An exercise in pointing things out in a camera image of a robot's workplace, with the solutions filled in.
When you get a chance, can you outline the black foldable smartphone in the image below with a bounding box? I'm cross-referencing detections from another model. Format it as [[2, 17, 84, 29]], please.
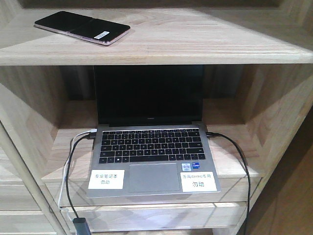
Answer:
[[34, 11, 131, 46]]

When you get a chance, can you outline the grey open laptop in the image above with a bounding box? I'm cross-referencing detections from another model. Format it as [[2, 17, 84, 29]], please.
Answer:
[[87, 65, 221, 198]]

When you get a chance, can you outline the wooden shelf unit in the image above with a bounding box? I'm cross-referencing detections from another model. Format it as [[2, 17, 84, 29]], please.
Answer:
[[0, 0, 313, 235]]

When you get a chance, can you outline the grey usb hub adapter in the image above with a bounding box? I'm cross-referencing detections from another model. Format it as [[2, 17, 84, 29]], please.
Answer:
[[73, 217, 91, 235]]

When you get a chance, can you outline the white laptop cable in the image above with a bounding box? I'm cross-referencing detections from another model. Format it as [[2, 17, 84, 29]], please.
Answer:
[[58, 131, 91, 209]]

